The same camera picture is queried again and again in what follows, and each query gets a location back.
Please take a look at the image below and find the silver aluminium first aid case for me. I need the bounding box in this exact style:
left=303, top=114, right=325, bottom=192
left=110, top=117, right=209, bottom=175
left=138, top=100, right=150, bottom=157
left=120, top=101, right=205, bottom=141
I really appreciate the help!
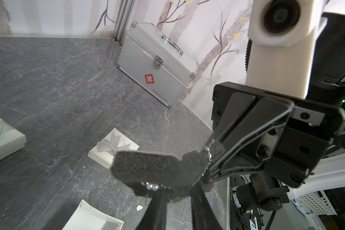
left=117, top=21, right=198, bottom=108

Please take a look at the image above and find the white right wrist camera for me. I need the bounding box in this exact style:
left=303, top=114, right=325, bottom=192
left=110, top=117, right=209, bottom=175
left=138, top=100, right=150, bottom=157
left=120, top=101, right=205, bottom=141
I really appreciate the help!
left=245, top=1, right=327, bottom=99

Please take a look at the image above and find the far white bow gift box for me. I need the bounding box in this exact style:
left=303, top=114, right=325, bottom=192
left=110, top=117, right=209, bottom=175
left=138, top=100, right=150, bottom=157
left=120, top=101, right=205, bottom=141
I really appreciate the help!
left=0, top=118, right=27, bottom=160

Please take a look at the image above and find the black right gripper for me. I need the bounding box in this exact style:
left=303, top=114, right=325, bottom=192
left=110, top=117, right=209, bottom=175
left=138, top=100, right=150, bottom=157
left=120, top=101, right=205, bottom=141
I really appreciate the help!
left=207, top=82, right=345, bottom=188

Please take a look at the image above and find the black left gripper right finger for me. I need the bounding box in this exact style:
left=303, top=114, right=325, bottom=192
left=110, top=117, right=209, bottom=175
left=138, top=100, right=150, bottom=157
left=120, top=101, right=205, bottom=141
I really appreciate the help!
left=190, top=184, right=222, bottom=230

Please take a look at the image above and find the dark grey foam insert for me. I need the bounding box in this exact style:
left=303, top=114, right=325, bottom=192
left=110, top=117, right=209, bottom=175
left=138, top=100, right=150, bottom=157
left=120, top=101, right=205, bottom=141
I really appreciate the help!
left=111, top=141, right=225, bottom=200

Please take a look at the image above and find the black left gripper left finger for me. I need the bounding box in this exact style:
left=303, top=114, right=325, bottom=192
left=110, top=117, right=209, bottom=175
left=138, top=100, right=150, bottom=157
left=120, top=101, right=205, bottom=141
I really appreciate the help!
left=136, top=189, right=168, bottom=230

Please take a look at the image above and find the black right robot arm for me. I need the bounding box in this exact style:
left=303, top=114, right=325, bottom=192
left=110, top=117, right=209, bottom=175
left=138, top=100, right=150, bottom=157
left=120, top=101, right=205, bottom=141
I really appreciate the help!
left=203, top=12, right=345, bottom=212

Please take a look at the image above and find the silver pendant necklace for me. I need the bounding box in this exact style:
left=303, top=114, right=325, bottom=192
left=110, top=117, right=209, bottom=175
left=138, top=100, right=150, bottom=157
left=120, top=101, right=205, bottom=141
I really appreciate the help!
left=140, top=142, right=213, bottom=192

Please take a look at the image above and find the white jewelry box base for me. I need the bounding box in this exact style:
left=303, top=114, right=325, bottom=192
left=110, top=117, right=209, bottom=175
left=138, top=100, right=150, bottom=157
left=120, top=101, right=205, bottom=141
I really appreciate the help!
left=62, top=200, right=124, bottom=230

